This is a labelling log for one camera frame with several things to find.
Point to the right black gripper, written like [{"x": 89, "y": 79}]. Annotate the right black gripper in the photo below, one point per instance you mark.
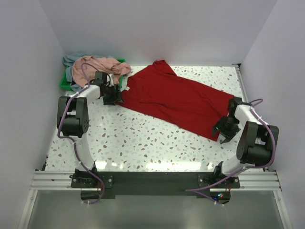
[{"x": 228, "y": 134}]

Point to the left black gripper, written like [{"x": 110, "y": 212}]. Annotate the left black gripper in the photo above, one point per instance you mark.
[{"x": 116, "y": 97}]

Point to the red t shirt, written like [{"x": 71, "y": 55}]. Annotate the red t shirt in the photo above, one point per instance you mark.
[{"x": 157, "y": 91}]

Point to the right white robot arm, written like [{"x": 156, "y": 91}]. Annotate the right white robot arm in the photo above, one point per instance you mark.
[{"x": 256, "y": 147}]

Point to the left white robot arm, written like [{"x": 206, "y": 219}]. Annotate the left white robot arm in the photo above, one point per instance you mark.
[{"x": 73, "y": 116}]

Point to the pink t shirt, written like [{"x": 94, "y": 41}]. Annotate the pink t shirt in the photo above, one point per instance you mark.
[{"x": 91, "y": 64}]

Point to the green plastic bin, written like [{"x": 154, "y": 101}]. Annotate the green plastic bin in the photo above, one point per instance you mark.
[{"x": 63, "y": 83}]

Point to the light blue t shirt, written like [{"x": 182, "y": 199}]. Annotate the light blue t shirt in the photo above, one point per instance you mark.
[{"x": 68, "y": 61}]

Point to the aluminium frame rail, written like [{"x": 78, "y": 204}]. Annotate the aluminium frame rail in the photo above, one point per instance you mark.
[{"x": 59, "y": 167}]

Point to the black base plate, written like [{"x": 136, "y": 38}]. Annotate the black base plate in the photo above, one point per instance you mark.
[{"x": 109, "y": 185}]

